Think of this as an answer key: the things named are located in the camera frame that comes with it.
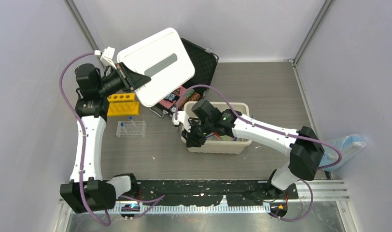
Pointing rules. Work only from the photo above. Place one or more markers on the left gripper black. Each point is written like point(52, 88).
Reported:
point(131, 80)

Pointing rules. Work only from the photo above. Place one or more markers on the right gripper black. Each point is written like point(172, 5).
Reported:
point(195, 141)

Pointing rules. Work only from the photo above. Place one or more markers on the beige plastic bin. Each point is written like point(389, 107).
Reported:
point(226, 145)

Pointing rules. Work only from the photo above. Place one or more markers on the yellow test tube rack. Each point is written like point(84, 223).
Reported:
point(123, 104)

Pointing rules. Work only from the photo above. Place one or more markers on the white bin lid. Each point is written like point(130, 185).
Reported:
point(163, 58)

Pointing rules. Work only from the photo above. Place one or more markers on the clear plastic well plate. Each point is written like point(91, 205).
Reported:
point(138, 130)

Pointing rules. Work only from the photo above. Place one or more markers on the white squeeze bottle red cap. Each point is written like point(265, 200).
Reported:
point(219, 136)

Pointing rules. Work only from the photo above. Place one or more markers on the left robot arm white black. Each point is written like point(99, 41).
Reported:
point(87, 190)

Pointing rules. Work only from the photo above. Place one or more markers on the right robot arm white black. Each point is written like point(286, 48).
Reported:
point(301, 146)

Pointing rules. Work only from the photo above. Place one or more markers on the black poker chip case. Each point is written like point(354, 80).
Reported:
point(205, 63)

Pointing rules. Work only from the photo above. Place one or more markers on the blue plastic bag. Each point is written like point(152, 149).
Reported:
point(350, 146)

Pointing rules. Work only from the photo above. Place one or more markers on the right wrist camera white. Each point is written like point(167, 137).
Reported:
point(181, 118)

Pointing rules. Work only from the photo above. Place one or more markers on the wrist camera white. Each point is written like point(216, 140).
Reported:
point(106, 56)
point(181, 118)

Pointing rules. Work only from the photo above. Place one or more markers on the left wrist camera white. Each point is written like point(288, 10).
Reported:
point(106, 56)

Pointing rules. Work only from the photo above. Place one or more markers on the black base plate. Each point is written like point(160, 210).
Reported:
point(207, 192)

